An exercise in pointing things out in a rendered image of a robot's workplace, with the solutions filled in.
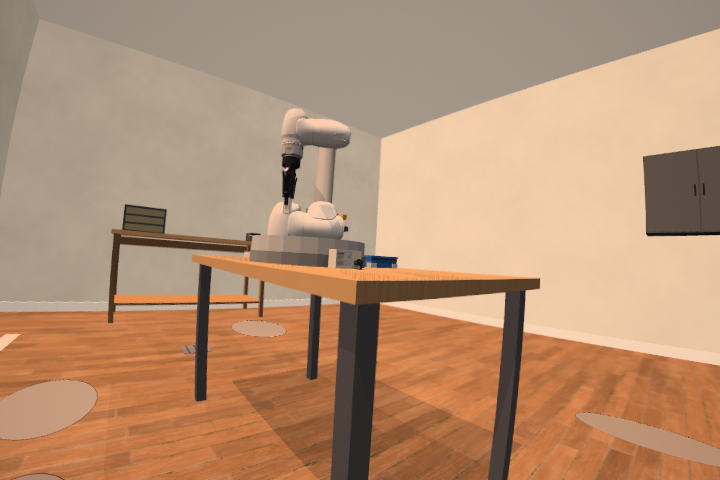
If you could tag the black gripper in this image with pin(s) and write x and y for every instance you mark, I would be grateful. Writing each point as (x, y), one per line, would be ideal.
(289, 181)

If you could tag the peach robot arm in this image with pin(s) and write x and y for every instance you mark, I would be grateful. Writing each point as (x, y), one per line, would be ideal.
(321, 221)

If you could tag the blue shallow tray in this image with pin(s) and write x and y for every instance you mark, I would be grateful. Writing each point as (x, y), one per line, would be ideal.
(380, 261)

